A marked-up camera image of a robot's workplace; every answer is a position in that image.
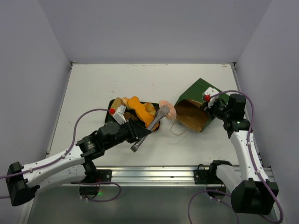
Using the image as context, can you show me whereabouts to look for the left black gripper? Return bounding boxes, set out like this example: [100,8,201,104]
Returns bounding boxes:
[104,117,151,150]

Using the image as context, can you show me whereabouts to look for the long orange twisted bread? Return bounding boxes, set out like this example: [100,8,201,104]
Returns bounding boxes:
[127,96,154,127]

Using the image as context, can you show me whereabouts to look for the green paper bag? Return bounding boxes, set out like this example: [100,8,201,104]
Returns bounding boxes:
[174,78,221,132]

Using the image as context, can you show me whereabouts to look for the round glazed pastry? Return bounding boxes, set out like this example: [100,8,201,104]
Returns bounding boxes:
[143,102,157,117]

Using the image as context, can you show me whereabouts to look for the metal tongs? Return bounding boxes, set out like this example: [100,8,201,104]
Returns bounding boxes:
[130,107,167,153]

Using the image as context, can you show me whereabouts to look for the pink round bread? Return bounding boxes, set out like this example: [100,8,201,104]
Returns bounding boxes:
[159,100,177,120]

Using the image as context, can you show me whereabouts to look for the small round bread roll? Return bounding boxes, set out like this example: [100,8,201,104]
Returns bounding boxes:
[121,97,129,109]

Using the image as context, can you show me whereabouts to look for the toasted bread slice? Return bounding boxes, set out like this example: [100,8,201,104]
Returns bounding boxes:
[111,98,125,110]

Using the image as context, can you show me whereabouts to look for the brown pretzel bread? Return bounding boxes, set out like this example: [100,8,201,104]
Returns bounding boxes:
[124,112,138,121]

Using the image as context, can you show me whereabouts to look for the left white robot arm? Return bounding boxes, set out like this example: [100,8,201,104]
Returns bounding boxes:
[6,120,151,206]

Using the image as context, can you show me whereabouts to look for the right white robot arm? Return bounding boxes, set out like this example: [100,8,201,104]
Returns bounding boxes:
[203,89,279,215]

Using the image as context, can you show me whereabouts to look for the dark green tray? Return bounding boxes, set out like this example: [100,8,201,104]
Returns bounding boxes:
[104,99,162,133]

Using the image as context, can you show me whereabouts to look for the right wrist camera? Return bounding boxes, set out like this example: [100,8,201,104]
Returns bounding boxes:
[203,87,219,108]

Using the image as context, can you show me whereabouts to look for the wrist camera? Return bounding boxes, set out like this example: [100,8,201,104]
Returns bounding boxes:
[113,105,127,125]
[203,87,219,108]

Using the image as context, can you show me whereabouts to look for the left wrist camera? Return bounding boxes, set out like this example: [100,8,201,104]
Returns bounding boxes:
[113,105,127,125]

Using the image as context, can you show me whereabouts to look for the aluminium rail frame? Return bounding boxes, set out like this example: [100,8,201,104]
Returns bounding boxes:
[46,63,241,186]

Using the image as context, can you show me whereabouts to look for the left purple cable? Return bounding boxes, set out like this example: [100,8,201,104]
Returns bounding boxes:
[0,107,121,203]

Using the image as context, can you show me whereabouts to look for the purple cable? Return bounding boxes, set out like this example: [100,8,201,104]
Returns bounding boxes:
[187,90,285,224]
[0,107,121,203]

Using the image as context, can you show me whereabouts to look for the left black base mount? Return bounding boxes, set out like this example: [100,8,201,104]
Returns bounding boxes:
[79,169,112,199]

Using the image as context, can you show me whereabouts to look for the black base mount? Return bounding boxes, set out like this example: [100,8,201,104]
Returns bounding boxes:
[193,163,226,193]
[79,169,112,199]

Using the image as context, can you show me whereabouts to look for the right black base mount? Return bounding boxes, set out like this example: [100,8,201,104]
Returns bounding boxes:
[193,163,226,193]

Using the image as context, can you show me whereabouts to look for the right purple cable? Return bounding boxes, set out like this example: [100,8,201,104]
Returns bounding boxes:
[187,90,285,224]

